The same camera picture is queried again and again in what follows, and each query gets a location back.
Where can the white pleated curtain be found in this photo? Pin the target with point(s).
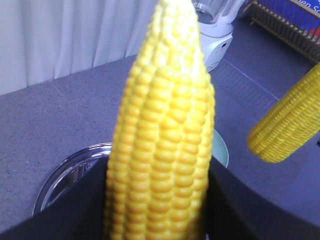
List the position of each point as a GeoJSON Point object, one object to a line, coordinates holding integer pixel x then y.
{"type": "Point", "coordinates": [43, 40]}

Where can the wooden dish rack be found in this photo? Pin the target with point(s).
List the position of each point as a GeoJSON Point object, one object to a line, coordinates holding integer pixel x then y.
{"type": "Point", "coordinates": [295, 22]}

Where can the green electric cooking pot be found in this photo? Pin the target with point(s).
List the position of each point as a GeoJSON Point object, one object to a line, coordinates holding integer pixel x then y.
{"type": "Point", "coordinates": [67, 173]}

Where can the white soy milk blender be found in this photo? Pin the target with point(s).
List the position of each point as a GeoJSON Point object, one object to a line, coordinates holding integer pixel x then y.
{"type": "Point", "coordinates": [215, 19]}

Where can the green round plate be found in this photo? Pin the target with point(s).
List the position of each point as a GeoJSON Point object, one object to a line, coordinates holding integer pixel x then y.
{"type": "Point", "coordinates": [220, 151]}

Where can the bright yellow corn cob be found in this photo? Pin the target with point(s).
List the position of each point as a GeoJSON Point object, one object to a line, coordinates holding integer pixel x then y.
{"type": "Point", "coordinates": [157, 172]}

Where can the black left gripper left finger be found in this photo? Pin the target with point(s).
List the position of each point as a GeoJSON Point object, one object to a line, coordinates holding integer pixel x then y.
{"type": "Point", "coordinates": [77, 215]}

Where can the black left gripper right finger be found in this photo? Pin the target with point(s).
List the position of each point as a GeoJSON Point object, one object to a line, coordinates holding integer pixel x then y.
{"type": "Point", "coordinates": [236, 212]}

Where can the yellow corn cob white tip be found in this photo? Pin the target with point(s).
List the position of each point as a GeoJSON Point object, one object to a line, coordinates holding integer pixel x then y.
{"type": "Point", "coordinates": [290, 123]}

